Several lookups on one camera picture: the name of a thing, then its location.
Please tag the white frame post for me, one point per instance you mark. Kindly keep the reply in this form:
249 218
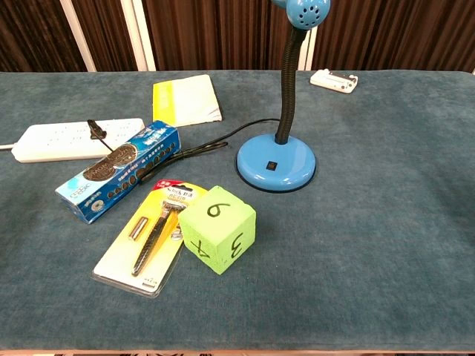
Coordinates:
139 37
307 52
78 37

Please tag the teal table cloth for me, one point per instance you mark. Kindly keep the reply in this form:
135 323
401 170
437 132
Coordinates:
371 222

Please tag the white power strip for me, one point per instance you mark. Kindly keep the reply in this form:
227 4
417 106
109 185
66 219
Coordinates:
55 142

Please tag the brown pleated curtain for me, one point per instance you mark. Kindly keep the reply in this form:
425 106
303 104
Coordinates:
222 33

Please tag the blue sandwich cookie box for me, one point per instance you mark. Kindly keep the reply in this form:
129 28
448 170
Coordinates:
111 178

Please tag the yellow and white notebook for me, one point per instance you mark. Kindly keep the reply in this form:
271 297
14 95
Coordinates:
189 100

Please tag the blue gooseneck desk lamp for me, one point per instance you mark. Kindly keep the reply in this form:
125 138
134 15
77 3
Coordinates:
276 163

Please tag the razor in blister pack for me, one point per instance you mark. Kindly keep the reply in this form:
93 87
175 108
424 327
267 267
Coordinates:
122 259

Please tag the small white rectangular device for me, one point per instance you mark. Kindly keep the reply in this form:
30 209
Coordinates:
330 79

